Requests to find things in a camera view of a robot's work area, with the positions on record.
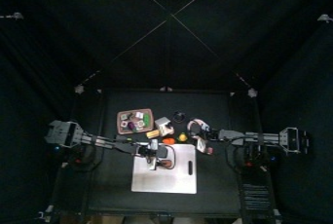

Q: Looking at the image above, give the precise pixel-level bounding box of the brown wooden sushi tray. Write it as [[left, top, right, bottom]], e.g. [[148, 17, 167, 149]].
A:
[[116, 108, 155, 135]]

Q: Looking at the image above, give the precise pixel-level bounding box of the pink and white shrimp toy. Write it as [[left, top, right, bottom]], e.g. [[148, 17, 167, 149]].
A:
[[185, 118, 211, 132]]

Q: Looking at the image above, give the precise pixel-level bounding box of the white and red toy packet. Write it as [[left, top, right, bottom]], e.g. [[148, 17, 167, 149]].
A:
[[195, 136, 213, 156]]

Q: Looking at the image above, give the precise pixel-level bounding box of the yellow pear toy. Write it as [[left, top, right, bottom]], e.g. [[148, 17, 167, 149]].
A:
[[176, 131, 189, 143]]

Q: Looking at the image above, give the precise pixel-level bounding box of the white cutting board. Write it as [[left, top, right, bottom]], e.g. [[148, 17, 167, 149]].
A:
[[129, 143, 199, 195]]

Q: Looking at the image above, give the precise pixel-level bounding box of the grey and white toy box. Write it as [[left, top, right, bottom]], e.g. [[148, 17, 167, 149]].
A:
[[153, 116, 175, 137]]

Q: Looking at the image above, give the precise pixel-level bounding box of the white printed label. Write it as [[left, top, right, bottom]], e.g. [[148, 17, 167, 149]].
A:
[[241, 183, 271, 211]]

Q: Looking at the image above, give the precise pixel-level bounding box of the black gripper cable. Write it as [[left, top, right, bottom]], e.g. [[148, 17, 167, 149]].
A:
[[164, 143, 177, 170]]

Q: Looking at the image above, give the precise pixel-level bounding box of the black ring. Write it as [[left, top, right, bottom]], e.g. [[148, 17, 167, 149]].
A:
[[171, 111, 187, 124]]

